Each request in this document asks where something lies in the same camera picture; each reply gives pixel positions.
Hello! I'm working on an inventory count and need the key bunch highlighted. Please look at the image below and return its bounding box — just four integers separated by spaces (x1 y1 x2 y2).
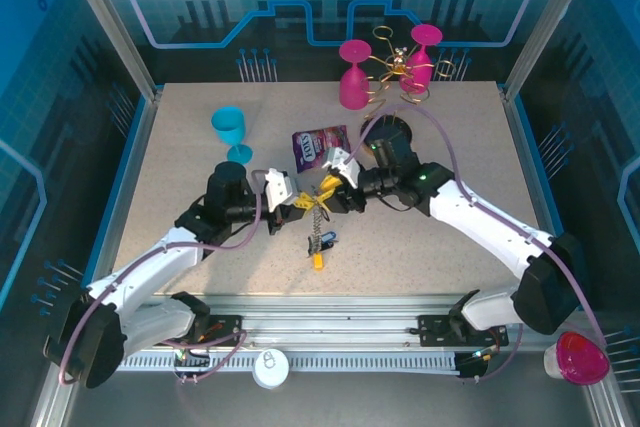
303 186 341 274

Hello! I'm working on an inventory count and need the gold wire glass rack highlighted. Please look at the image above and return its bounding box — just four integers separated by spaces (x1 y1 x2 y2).
359 25 458 148

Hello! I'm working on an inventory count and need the aluminium frame rail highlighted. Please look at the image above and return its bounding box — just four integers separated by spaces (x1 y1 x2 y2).
144 294 551 351

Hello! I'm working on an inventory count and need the pink plastic goblet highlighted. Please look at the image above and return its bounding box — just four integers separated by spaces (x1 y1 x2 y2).
399 24 445 94
338 39 374 111

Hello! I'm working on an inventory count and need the white slotted cable duct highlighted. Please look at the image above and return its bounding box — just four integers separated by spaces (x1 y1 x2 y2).
117 350 464 373

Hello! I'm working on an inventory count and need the aluminium frame post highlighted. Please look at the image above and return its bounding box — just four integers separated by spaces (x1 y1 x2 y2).
502 0 604 103
53 0 165 102

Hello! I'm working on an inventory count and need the pink plastic cup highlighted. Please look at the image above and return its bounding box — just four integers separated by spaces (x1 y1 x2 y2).
543 331 611 387

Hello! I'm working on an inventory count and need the purple candy bag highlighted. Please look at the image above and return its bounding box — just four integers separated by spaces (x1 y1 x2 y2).
291 124 351 174

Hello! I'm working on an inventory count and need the blue plastic goblet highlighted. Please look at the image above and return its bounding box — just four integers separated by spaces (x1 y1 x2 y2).
210 105 254 166

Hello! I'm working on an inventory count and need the white round lid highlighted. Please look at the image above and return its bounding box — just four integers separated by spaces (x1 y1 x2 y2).
252 348 291 391

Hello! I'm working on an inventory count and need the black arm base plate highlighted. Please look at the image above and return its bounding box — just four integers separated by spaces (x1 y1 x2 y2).
417 314 510 348
164 314 245 348

